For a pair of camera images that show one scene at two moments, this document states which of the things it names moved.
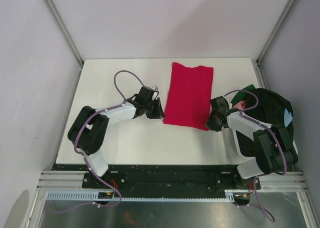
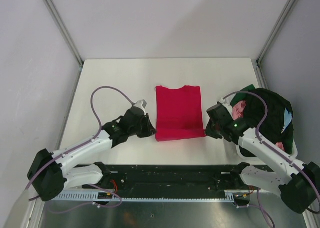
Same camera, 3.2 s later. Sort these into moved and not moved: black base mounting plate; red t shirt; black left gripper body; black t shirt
Moved: black left gripper body; red t shirt
Not moved: black base mounting plate; black t shirt
